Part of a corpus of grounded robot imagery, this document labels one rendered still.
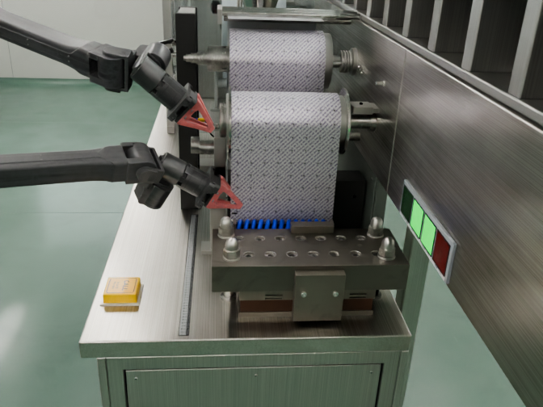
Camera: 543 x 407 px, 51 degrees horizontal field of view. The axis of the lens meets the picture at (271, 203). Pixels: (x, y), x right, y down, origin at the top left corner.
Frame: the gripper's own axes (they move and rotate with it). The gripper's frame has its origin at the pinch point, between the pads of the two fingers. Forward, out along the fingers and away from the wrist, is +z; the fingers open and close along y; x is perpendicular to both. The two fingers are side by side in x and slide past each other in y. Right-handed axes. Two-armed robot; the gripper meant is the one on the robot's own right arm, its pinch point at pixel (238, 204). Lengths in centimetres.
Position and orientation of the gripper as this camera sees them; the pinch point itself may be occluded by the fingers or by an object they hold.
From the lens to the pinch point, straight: 129.0
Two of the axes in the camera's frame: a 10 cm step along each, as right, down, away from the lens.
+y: 0.8, 4.3, -9.0
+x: 5.3, -7.8, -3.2
